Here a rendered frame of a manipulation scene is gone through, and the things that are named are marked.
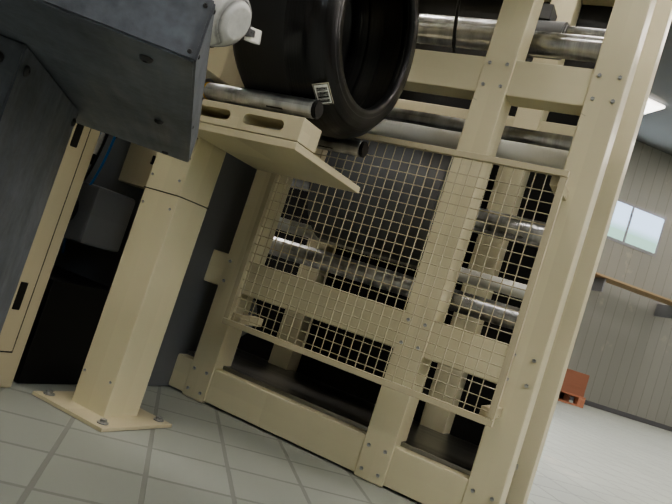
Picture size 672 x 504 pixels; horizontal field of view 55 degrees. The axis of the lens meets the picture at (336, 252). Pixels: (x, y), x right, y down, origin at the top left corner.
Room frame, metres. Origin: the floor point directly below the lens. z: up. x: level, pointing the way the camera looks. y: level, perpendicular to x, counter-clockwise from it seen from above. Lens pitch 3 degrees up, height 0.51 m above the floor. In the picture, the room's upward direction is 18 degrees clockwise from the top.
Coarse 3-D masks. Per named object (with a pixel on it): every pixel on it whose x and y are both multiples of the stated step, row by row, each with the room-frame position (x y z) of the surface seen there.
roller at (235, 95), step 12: (216, 84) 1.63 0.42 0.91; (204, 96) 1.66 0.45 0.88; (216, 96) 1.63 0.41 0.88; (228, 96) 1.61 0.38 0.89; (240, 96) 1.59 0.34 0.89; (252, 96) 1.57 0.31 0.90; (264, 96) 1.55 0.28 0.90; (276, 96) 1.54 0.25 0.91; (288, 96) 1.53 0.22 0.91; (264, 108) 1.57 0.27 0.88; (276, 108) 1.54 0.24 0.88; (288, 108) 1.52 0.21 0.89; (300, 108) 1.51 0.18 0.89; (312, 108) 1.49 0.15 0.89
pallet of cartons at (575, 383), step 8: (568, 376) 9.73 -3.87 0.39; (576, 376) 9.75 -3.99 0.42; (584, 376) 9.78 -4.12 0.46; (568, 384) 9.73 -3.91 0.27; (576, 384) 9.76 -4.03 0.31; (584, 384) 9.79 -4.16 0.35; (568, 392) 9.75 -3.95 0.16; (576, 392) 9.77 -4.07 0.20; (584, 392) 9.80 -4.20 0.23; (560, 400) 9.72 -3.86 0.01; (568, 400) 10.18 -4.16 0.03; (576, 400) 9.82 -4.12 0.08; (584, 400) 9.79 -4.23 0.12
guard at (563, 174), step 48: (384, 240) 1.90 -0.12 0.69; (480, 240) 1.77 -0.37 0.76; (240, 288) 2.10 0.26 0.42; (432, 288) 1.81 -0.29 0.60; (528, 288) 1.69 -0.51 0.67; (288, 336) 1.99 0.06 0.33; (384, 336) 1.85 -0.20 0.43; (480, 336) 1.73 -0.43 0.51; (384, 384) 1.82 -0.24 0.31; (480, 384) 1.72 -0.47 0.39
